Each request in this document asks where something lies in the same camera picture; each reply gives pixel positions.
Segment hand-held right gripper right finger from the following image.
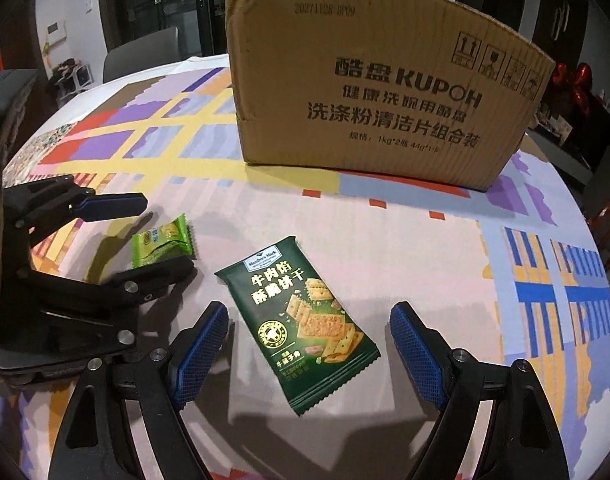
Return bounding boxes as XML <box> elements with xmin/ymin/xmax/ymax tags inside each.
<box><xmin>389</xmin><ymin>301</ymin><xmax>568</xmax><ymax>480</ymax></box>

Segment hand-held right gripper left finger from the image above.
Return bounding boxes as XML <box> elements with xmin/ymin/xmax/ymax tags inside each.
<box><xmin>48</xmin><ymin>301</ymin><xmax>231</xmax><ymax>480</ymax></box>

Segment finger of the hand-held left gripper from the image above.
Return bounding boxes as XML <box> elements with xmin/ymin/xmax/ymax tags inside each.
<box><xmin>2</xmin><ymin>175</ymin><xmax>148</xmax><ymax>233</ymax></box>
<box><xmin>19</xmin><ymin>257</ymin><xmax>196</xmax><ymax>312</ymax></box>

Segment light green snack packet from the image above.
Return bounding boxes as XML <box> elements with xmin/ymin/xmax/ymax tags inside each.
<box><xmin>131</xmin><ymin>213</ymin><xmax>195</xmax><ymax>268</ymax></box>

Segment dark green cracker packet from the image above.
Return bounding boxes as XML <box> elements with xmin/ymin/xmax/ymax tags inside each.
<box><xmin>214</xmin><ymin>235</ymin><xmax>381</xmax><ymax>417</ymax></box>

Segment brown cardboard box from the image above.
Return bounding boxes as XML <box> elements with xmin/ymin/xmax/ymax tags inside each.
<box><xmin>224</xmin><ymin>0</ymin><xmax>556</xmax><ymax>193</ymax></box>

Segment white shoe rack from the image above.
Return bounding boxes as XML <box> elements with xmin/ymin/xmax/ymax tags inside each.
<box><xmin>50</xmin><ymin>57</ymin><xmax>93</xmax><ymax>106</ymax></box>

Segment grey dining chair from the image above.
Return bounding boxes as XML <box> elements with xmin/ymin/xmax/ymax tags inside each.
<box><xmin>102</xmin><ymin>27</ymin><xmax>181</xmax><ymax>83</ymax></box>

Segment red brown wooden chair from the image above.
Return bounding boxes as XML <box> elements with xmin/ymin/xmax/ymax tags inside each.
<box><xmin>587</xmin><ymin>190</ymin><xmax>610</xmax><ymax>261</ymax></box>

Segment red foil balloons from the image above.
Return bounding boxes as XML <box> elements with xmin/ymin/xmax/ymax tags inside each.
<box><xmin>555</xmin><ymin>62</ymin><xmax>593</xmax><ymax>106</ymax></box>

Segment dark wardrobe with long handles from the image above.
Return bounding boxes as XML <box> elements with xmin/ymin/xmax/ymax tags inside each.
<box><xmin>532</xmin><ymin>0</ymin><xmax>586</xmax><ymax>66</ymax></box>

